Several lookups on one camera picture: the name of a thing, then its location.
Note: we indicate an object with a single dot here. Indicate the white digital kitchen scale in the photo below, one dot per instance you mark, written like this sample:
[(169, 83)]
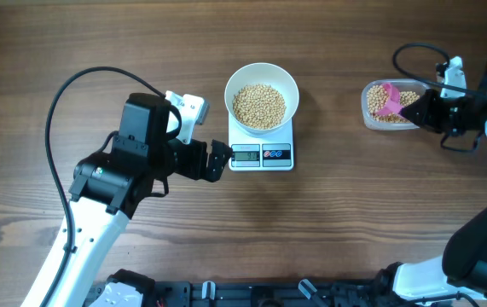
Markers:
[(273, 151)]

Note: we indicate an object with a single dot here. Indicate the clear plastic bean container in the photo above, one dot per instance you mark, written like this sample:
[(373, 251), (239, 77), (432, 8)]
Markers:
[(402, 85)]

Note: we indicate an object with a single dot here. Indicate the pile of soybeans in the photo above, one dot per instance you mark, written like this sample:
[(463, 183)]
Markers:
[(376, 99)]

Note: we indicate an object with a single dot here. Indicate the white bowl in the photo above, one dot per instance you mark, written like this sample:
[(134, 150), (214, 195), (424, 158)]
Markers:
[(263, 73)]

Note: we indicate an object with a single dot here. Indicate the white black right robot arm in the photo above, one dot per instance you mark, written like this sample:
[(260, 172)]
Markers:
[(461, 272)]

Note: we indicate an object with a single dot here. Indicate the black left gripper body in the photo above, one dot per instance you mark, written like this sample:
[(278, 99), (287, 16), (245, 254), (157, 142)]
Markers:
[(188, 160)]

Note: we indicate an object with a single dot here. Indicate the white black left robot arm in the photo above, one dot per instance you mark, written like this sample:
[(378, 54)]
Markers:
[(154, 140)]

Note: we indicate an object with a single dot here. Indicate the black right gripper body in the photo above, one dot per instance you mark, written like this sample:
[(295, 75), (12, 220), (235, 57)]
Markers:
[(447, 114)]

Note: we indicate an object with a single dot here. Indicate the pink plastic measuring scoop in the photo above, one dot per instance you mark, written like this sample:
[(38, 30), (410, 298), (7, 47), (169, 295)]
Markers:
[(392, 105)]

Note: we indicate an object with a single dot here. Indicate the soybeans in white bowl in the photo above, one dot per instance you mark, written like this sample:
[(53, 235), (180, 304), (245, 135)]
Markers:
[(259, 106)]

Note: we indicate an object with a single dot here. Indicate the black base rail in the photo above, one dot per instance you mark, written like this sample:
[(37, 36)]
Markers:
[(212, 294)]

